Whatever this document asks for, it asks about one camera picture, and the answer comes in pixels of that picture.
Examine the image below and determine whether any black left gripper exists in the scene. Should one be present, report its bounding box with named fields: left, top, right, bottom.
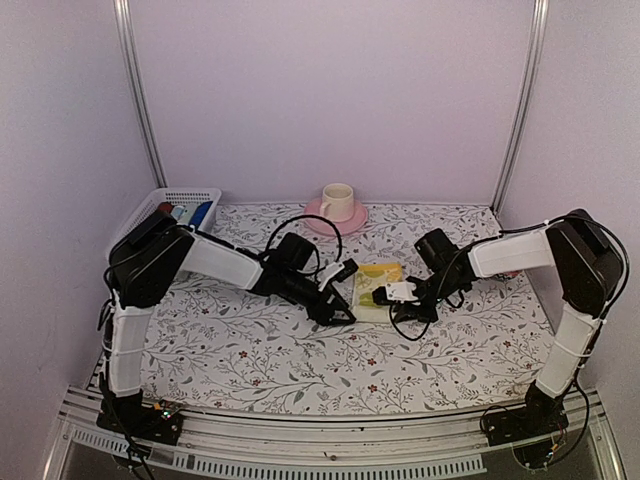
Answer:
left=281, top=269, right=357, bottom=326

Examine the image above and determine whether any yellow patterned towel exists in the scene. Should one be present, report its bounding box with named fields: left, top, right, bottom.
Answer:
left=351, top=263, right=403, bottom=324

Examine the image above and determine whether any white plastic basket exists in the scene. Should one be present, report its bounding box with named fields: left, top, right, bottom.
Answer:
left=105, top=187, right=223, bottom=256

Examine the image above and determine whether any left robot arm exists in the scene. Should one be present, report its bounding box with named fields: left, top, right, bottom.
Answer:
left=99, top=210, right=358, bottom=434

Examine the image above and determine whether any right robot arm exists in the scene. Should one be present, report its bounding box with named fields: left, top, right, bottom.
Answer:
left=373, top=209, right=630, bottom=436

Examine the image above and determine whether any pink plate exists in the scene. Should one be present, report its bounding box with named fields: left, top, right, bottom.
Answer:
left=303, top=197, right=370, bottom=236

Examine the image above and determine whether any cream ceramic mug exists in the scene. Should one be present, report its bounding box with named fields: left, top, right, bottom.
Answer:
left=319, top=183, right=355, bottom=222

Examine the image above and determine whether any light blue rolled towel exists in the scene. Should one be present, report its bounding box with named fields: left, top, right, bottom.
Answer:
left=171, top=205, right=194, bottom=224

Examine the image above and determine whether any dark red rolled towel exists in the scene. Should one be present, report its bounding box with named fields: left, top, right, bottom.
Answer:
left=157, top=202, right=174, bottom=213

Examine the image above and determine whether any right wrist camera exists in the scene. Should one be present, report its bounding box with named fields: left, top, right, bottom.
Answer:
left=372, top=281, right=418, bottom=306

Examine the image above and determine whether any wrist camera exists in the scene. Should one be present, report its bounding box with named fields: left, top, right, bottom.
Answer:
left=372, top=281, right=418, bottom=306
left=318, top=259, right=359, bottom=291

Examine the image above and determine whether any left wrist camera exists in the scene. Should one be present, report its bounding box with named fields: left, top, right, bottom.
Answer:
left=318, top=259, right=359, bottom=291

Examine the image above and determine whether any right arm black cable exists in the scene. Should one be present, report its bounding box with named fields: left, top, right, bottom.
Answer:
left=388, top=249, right=481, bottom=342

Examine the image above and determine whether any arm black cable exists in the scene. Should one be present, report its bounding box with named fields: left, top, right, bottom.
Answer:
left=263, top=214, right=344, bottom=271
left=388, top=249, right=481, bottom=342

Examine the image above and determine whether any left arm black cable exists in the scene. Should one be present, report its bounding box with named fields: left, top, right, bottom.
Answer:
left=263, top=214, right=344, bottom=271

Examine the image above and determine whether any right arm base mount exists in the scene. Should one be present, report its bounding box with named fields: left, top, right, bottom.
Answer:
left=479, top=396, right=569, bottom=446

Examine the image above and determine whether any front aluminium rail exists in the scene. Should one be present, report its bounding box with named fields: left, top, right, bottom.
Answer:
left=44, top=388, right=626, bottom=479

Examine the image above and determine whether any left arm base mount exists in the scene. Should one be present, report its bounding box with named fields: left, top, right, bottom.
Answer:
left=96, top=392, right=184, bottom=446

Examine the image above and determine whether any right aluminium frame post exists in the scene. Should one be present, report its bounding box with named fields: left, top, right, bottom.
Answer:
left=490, top=0, right=549, bottom=216

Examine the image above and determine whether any aluminium frame post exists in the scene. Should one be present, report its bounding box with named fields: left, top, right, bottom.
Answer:
left=490, top=0, right=549, bottom=216
left=113, top=0, right=168, bottom=188

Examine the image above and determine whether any left aluminium frame post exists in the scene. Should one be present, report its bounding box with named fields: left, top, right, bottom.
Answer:
left=113, top=0, right=168, bottom=188

